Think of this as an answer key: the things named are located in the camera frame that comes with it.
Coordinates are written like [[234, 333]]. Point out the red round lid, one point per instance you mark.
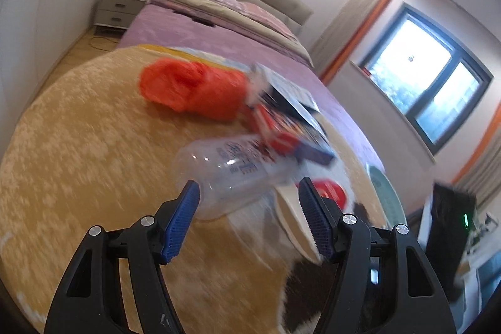
[[332, 193]]

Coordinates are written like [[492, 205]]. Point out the pink pillow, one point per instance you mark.
[[266, 17]]

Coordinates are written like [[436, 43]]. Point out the yellow printed blanket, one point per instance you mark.
[[98, 162]]

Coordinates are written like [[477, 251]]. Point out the blue small box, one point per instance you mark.
[[313, 154]]

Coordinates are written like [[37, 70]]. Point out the dark printed packet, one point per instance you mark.
[[301, 122]]

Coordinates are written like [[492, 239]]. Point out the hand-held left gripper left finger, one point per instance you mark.
[[180, 224]]

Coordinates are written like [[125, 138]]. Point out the clear plastic bottle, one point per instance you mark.
[[235, 177]]

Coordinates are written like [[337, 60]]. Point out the orange cloth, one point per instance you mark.
[[188, 87]]

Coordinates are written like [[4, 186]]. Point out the white nightstand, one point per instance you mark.
[[117, 11]]

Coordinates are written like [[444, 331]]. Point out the white printed leaflet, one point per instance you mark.
[[289, 91]]

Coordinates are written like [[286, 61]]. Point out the dark framed window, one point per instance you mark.
[[422, 75]]

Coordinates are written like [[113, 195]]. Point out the beige paper bowl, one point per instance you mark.
[[289, 216]]

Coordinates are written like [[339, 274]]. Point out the beige curtain with orange stripe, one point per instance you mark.
[[483, 169], [352, 21]]

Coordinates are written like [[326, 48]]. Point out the bed with purple sheet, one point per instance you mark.
[[235, 40]]

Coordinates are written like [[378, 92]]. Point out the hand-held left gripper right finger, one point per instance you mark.
[[315, 224]]

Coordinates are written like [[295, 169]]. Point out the black tower case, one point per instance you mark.
[[448, 228]]

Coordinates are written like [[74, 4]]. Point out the cream folded blanket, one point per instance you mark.
[[184, 3]]

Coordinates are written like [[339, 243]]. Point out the pale green round object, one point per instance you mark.
[[385, 193]]

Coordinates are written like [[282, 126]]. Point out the red snack packet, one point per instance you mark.
[[274, 130]]

